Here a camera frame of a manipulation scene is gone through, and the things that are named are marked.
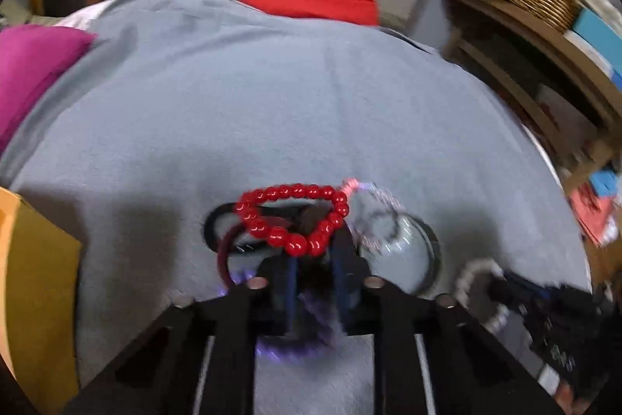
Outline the red bead bracelet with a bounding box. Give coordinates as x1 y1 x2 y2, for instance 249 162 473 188
233 182 351 259

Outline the pink cushion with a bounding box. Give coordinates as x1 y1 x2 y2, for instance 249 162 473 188
0 25 96 152

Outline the dark maroon bangle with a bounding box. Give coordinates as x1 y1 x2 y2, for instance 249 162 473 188
216 223 287 292

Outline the wooden shelf unit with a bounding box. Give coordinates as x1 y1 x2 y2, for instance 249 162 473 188
442 0 621 193

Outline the teal cardboard box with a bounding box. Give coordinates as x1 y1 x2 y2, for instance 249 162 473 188
573 9 622 74

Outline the pink crystal bracelet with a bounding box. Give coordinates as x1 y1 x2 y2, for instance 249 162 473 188
339 177 407 255

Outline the purple bead bracelet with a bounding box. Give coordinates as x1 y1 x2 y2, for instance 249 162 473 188
218 267 342 362

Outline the white bead bracelet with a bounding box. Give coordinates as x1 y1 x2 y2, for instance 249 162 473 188
452 257 512 336

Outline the black hair tie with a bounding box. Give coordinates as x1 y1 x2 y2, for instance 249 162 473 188
202 201 312 256

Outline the grey bed blanket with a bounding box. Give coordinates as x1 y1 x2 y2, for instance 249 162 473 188
1 0 588 379

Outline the orange cardboard box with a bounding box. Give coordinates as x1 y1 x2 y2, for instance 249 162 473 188
1 189 82 414

